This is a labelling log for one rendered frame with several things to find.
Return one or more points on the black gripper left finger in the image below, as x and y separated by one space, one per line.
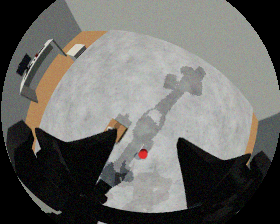
83 159

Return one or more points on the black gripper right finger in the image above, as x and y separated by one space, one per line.
201 171

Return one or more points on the tan wooden block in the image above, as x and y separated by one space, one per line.
120 129

